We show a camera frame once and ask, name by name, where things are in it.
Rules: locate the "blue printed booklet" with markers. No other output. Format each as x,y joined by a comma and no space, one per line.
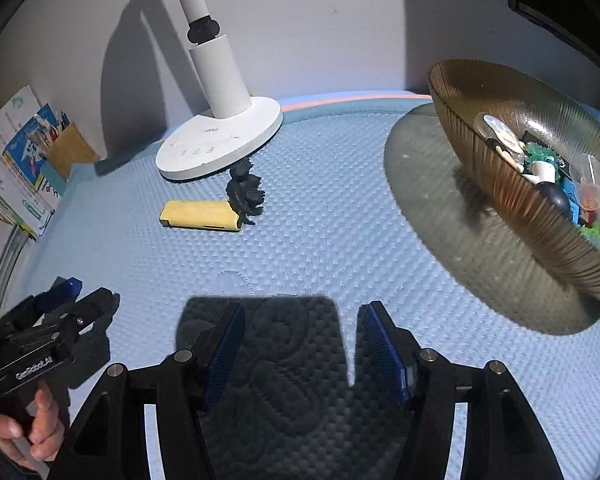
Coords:
27,145

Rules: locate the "dark monitor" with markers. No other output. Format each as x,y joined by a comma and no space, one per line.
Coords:
570,5

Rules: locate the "cardboard pen holder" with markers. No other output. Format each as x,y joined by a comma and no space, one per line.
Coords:
72,152

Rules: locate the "blue textured table mat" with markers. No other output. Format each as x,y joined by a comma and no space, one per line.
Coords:
305,240

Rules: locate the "person's left hand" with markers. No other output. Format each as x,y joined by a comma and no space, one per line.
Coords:
45,425

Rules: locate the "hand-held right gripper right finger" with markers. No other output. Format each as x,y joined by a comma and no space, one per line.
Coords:
380,350

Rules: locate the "amber ribbed glass bowl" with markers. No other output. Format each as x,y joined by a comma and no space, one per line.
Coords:
520,220

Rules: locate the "bundle of pens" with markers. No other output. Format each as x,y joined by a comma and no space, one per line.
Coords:
62,121

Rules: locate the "black dinosaur toy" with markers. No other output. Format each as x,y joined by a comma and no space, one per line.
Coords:
245,190

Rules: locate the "bright green dinosaur toy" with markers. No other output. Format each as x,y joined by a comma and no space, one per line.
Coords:
597,235

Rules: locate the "yellow utility knife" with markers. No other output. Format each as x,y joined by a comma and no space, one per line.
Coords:
200,212

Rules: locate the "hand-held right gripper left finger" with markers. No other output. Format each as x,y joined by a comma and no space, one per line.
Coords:
225,355

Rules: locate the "blue plastic toy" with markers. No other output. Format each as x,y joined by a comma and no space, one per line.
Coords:
569,189

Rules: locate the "black round toy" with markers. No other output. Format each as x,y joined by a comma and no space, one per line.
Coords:
555,200

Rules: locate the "white desk lamp base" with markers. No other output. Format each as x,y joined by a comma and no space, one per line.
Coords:
220,140

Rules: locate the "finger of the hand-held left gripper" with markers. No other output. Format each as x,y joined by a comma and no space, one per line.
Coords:
97,305
67,287

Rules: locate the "clear test tube red liquid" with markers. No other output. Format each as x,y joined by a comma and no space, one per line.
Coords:
587,170

